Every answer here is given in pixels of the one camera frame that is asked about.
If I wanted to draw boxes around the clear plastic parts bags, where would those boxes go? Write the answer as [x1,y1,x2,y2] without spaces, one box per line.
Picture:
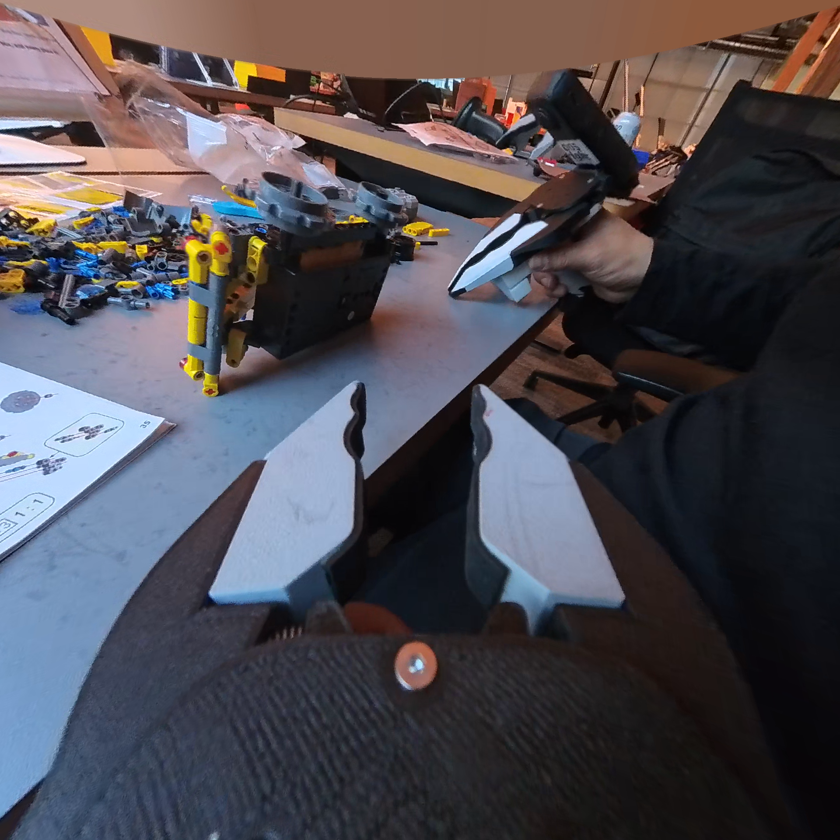
[82,60,342,198]

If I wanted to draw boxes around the black office chair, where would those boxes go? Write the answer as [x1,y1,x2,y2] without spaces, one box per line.
[525,79,840,431]

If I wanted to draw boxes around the white stand base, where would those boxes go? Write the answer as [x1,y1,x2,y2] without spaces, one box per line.
[0,133,88,166]

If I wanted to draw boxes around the yellow and black sticker sheet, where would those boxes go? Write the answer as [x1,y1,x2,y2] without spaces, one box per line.
[0,171,161,214]

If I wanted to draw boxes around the wooden-edged background table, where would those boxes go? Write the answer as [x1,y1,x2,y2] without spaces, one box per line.
[274,107,673,217]

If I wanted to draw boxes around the pile of small toy parts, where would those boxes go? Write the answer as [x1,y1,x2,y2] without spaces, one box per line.
[0,197,198,326]

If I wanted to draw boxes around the printed paper sheet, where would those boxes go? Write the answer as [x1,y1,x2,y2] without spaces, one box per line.
[0,23,109,99]

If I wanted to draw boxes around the loose printed paper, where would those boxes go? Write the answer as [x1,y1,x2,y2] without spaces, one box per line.
[397,122,519,163]

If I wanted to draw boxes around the person's legs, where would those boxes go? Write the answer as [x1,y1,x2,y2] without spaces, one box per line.
[367,367,840,840]

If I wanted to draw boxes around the black and yellow toy chassis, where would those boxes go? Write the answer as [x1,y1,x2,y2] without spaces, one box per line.
[178,172,421,398]

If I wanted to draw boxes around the spare hand-held gripper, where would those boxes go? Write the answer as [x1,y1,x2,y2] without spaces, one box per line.
[453,97,559,161]

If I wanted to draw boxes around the person's right hand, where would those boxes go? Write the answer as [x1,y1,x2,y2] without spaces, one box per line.
[528,213,656,304]

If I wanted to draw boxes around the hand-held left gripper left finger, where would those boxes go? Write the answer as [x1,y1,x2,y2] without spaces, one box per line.
[209,381,368,611]

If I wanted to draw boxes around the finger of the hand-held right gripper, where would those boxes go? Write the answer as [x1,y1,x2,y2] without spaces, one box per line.
[448,220,552,298]
[469,209,540,263]

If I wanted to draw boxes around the open instruction booklet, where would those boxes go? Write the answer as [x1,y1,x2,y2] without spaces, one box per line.
[0,361,177,564]

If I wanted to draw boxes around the person's right forearm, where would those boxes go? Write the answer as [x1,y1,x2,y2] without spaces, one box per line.
[620,147,840,371]

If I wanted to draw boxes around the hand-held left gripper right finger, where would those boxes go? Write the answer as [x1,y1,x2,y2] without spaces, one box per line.
[465,384,626,632]

